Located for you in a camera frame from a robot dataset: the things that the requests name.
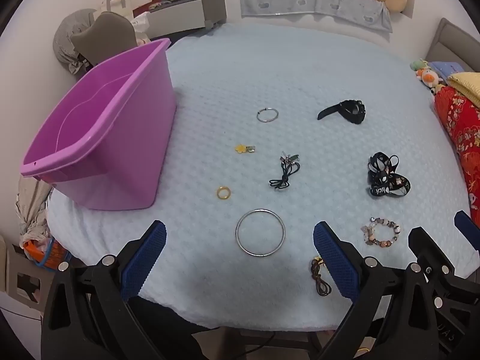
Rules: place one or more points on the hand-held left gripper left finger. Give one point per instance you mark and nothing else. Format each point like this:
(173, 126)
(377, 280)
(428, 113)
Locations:
(144, 262)

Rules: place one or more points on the grey padded headboard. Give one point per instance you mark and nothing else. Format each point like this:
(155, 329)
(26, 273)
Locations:
(453, 45)

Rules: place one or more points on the grey upholstered chair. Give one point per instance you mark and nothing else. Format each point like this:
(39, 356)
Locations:
(108, 33)

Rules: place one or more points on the white orange plush duck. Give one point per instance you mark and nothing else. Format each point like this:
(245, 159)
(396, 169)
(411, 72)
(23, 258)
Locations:
(427, 77)

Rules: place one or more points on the purple plastic bin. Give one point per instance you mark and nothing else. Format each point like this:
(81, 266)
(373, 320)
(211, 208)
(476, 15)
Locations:
(112, 150)

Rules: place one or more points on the blue printed cloth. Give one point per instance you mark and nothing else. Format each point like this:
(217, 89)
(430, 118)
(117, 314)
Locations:
(318, 0)

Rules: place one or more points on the green plush toy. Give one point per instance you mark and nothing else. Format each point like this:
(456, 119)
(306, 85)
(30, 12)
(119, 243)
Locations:
(418, 64)

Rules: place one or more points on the white cutout stool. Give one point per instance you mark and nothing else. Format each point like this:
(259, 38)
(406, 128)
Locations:
(17, 292)

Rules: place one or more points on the white tote bag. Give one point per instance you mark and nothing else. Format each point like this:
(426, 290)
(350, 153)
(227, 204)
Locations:
(112, 7)

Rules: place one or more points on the yellow blanket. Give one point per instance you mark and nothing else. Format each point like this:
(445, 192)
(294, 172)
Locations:
(468, 86)

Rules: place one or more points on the white plastic bag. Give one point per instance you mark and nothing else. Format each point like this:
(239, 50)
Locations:
(141, 26)

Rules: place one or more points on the red printed blanket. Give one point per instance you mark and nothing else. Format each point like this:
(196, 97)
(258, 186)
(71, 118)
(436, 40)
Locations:
(461, 127)

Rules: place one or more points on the plain silver bangle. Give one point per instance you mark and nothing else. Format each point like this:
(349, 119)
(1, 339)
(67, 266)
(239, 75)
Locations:
(237, 232)

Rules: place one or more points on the red flat box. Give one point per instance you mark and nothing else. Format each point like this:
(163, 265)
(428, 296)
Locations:
(146, 8)

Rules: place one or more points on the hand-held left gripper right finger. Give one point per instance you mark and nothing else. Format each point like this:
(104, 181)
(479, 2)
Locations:
(335, 262)

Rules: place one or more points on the grey garment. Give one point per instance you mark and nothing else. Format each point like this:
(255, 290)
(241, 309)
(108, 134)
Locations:
(67, 41)

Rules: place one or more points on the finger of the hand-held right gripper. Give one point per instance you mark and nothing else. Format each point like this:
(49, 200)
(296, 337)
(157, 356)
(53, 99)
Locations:
(467, 228)
(425, 243)

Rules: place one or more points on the grey nightstand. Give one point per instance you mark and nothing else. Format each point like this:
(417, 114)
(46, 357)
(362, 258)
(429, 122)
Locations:
(180, 15)

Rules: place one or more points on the light blue fleece blanket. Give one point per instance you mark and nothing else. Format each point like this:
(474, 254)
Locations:
(225, 82)

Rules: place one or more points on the beige clothes pile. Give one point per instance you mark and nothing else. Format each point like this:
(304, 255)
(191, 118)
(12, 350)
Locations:
(32, 210)

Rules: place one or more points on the yellow flower earrings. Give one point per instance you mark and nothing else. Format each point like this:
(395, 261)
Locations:
(240, 149)

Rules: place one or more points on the black wrist watch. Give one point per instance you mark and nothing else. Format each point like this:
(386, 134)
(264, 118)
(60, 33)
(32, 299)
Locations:
(350, 110)

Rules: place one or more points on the blue pillow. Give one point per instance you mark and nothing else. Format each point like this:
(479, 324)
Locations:
(450, 68)

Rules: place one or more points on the orange basket blue stand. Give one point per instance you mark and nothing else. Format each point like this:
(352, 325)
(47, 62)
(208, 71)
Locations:
(43, 253)

